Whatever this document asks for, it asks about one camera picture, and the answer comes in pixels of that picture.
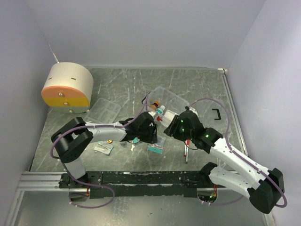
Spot teal header swab packet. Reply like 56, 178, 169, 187
147, 135, 166, 154
130, 137, 140, 145

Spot brown bottle orange cap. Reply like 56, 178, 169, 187
150, 101, 160, 111

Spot clear plastic medicine box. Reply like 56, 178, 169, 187
147, 86, 189, 127

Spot white blue gauze packet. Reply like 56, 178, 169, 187
161, 110, 177, 128

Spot white bottle green label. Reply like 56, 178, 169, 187
156, 105, 166, 115

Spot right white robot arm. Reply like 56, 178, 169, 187
164, 110, 285, 214

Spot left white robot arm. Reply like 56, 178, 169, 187
51, 111, 157, 188

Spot red cap marker pen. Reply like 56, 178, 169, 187
184, 139, 190, 158

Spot green cap marker pen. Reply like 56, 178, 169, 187
185, 147, 189, 164

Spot white teal bandage wrappers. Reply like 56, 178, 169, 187
94, 141, 114, 156

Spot clear compartment tray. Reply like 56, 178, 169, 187
84, 98, 121, 124

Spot beige cylindrical drum device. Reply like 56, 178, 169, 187
41, 62, 94, 114

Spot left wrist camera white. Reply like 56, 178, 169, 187
148, 111, 158, 121

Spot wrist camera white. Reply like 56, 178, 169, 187
148, 111, 158, 121
189, 107, 198, 116

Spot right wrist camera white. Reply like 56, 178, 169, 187
189, 107, 198, 116

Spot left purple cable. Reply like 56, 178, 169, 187
51, 94, 151, 186

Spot purple cable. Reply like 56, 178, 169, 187
189, 97, 288, 208
51, 94, 151, 186

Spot clear box lid black handle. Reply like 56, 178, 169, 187
190, 99, 222, 121

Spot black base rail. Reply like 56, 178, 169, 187
58, 170, 228, 199

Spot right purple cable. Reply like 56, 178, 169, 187
189, 97, 288, 208

